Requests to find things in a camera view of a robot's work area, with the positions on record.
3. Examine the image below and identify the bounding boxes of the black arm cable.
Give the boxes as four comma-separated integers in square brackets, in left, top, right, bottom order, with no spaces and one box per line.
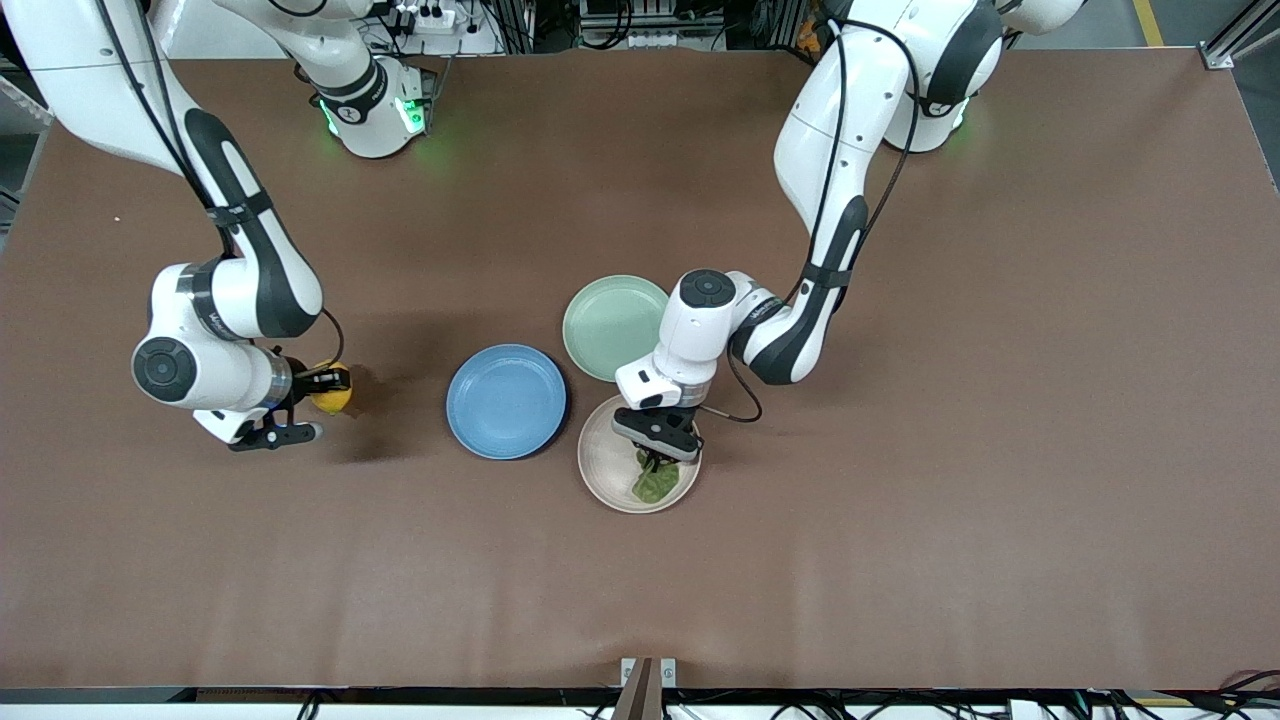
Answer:
[698,18,924,424]
[94,0,347,367]

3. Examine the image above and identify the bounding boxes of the beige plate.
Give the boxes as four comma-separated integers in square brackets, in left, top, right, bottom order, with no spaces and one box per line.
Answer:
[577,393,703,515]

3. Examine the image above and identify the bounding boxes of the blue plate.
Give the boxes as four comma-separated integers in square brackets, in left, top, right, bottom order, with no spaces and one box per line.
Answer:
[446,344,569,461]

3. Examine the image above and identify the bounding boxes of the metal mount bracket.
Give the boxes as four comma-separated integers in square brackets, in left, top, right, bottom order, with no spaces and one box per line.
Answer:
[612,656,678,720]

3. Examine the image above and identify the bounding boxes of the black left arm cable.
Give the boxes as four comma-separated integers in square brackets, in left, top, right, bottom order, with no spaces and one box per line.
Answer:
[698,18,924,424]

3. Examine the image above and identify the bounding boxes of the orange snack bags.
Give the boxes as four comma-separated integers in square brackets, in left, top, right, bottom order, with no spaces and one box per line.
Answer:
[797,0,836,53]

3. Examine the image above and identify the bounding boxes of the mint green plate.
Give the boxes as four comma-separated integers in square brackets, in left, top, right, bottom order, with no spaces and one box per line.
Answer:
[562,275,671,384]

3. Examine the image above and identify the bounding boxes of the green lettuce leaf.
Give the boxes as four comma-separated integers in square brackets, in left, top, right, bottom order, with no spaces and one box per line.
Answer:
[630,448,684,506]

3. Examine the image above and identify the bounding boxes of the yellow lemon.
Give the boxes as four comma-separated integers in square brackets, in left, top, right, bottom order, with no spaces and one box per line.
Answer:
[308,360,354,415]

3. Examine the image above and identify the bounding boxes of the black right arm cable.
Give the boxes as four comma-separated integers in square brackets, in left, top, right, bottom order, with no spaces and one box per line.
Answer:
[94,0,347,367]

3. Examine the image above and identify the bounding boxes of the white power strip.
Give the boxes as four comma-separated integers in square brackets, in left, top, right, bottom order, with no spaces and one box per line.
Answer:
[393,0,467,37]

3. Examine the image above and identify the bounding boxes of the aluminium frame profile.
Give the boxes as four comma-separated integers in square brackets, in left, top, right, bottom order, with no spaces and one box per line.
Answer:
[1200,0,1280,71]

